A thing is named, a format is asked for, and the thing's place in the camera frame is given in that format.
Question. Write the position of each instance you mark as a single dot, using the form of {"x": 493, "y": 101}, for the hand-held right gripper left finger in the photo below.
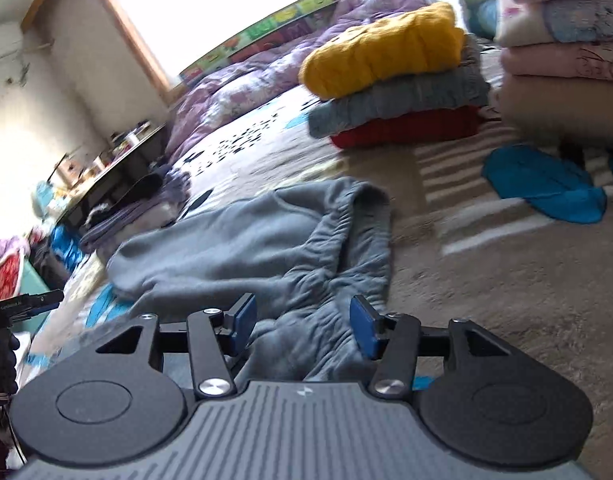
{"x": 245, "y": 314}

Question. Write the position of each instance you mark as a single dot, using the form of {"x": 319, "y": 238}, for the grey-blue folded sweater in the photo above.
{"x": 396, "y": 102}

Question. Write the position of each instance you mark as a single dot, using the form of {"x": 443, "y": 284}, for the purple floral quilt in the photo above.
{"x": 266, "y": 65}

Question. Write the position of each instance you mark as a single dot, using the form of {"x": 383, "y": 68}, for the cluttered dark side table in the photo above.
{"x": 106, "y": 170}

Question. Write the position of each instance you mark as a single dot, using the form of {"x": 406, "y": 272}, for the stack of folded pink blankets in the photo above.
{"x": 561, "y": 50}

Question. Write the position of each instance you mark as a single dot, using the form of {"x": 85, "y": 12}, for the red patterned cloth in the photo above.
{"x": 1, "y": 275}

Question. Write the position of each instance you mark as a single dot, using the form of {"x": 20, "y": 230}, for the red folded sweater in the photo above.
{"x": 411, "y": 127}

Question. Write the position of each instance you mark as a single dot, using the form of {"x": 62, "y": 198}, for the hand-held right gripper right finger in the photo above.
{"x": 361, "y": 325}

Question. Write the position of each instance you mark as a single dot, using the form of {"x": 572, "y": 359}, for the grey sweatpants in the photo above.
{"x": 246, "y": 255}

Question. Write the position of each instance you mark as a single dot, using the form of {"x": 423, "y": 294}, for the window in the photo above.
{"x": 206, "y": 5}

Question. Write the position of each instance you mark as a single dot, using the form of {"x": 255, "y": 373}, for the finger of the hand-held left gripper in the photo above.
{"x": 40, "y": 300}

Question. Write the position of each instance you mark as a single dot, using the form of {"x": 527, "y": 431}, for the colourful headboard panel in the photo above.
{"x": 266, "y": 27}

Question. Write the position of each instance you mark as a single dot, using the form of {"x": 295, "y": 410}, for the pile of folded purple clothes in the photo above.
{"x": 131, "y": 207}

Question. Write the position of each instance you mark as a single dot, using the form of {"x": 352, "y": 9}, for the yellow folded sweater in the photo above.
{"x": 381, "y": 50}

